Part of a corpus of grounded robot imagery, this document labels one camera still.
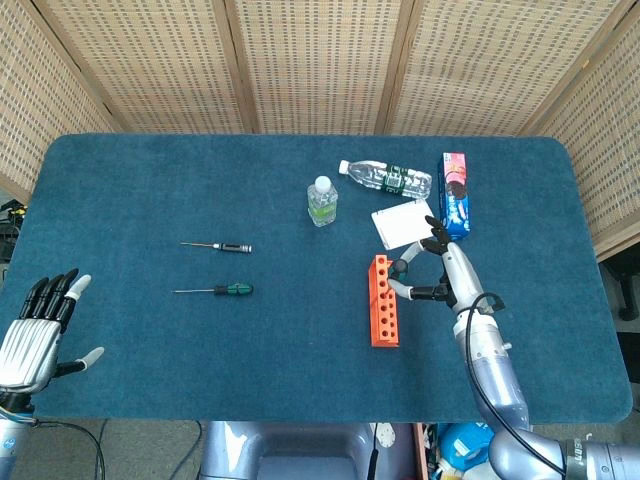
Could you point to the grey robot torso base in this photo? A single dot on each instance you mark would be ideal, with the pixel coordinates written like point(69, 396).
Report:
point(290, 450)

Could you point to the blue cookie box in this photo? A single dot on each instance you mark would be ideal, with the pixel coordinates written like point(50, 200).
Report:
point(455, 200)

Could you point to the large teal black screwdriver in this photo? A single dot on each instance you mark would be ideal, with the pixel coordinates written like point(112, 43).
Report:
point(400, 267)

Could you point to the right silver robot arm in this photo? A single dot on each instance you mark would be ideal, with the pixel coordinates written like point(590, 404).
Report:
point(495, 375)

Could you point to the black stand base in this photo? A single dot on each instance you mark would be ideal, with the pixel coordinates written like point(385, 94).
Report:
point(625, 295)

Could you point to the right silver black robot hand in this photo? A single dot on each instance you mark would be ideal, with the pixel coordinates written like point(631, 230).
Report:
point(462, 277)

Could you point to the small green black screwdriver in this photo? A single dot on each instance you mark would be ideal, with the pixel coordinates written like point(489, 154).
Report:
point(235, 289)

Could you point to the black equipment with yellow tag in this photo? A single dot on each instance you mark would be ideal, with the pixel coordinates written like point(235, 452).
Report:
point(9, 225)

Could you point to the dark green label water bottle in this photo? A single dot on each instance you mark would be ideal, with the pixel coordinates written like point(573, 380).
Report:
point(395, 179)

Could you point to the black silver precision screwdriver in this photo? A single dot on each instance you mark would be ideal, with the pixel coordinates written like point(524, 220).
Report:
point(232, 247)

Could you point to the orange perforated block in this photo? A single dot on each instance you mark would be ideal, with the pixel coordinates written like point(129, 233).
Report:
point(384, 320)

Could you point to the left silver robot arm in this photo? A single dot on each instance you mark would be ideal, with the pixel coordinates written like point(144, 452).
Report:
point(10, 442)

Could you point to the woven wicker folding screen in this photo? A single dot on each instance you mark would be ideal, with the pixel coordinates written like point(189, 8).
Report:
point(320, 65)

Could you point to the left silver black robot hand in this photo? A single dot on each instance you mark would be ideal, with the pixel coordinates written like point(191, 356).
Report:
point(27, 350)

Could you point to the blue white plastic object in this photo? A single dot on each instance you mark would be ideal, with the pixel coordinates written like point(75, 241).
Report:
point(462, 442)

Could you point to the blue table cloth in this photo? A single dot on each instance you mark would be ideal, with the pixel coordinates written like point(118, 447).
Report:
point(250, 350)

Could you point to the light green label water bottle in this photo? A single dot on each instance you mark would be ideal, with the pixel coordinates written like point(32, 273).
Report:
point(322, 205)

